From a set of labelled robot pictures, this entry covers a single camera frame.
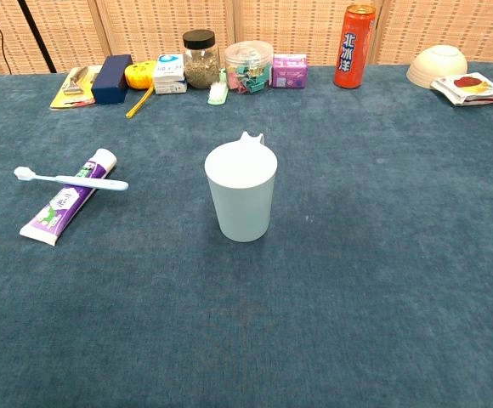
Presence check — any light blue toothbrush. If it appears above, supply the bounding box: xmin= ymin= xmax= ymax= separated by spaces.
xmin=14 ymin=166 xmax=129 ymax=192

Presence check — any purple white toothpaste tube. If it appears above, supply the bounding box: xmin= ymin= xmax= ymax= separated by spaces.
xmin=19 ymin=148 xmax=118 ymax=247

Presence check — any white plastic cup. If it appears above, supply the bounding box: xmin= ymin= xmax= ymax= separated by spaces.
xmin=204 ymin=131 xmax=279 ymax=243

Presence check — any mint green brush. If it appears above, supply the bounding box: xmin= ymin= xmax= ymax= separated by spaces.
xmin=207 ymin=67 xmax=230 ymax=105

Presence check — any purple tissue pack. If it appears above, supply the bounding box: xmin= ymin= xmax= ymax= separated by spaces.
xmin=270 ymin=53 xmax=309 ymax=89

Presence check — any clear tub of binder clips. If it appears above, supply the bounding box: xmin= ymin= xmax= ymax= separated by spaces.
xmin=224 ymin=40 xmax=275 ymax=95

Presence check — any yellow plastic strip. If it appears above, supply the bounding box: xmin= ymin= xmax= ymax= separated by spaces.
xmin=125 ymin=87 xmax=156 ymax=120

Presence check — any glass jar with black lid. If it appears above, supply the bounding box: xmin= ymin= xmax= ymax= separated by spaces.
xmin=182 ymin=29 xmax=221 ymax=90

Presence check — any white blue carton box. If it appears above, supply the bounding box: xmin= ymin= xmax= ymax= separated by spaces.
xmin=152 ymin=53 xmax=189 ymax=95

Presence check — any yellow tape measure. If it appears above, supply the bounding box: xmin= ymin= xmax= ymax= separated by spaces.
xmin=124 ymin=60 xmax=157 ymax=90

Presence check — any orange soda can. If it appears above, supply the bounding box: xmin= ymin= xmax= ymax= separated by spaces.
xmin=333 ymin=3 xmax=377 ymax=90

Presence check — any dark blue box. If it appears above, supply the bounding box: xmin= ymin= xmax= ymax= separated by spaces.
xmin=91 ymin=54 xmax=133 ymax=105

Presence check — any bamboo folding screen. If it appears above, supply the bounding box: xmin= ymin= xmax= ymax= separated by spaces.
xmin=0 ymin=0 xmax=493 ymax=76

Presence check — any razor in yellow blister pack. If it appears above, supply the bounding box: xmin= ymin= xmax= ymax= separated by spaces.
xmin=49 ymin=65 xmax=103 ymax=111

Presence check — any upturned cream bowl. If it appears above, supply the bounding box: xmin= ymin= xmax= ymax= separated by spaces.
xmin=405 ymin=44 xmax=468 ymax=90

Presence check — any white snack packet red picture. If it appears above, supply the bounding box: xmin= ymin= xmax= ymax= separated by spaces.
xmin=430 ymin=71 xmax=493 ymax=106

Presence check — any black tripod pole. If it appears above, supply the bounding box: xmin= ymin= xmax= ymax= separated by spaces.
xmin=16 ymin=0 xmax=58 ymax=74

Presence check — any thin black background cable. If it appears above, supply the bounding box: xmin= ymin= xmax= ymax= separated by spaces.
xmin=0 ymin=0 xmax=14 ymax=74

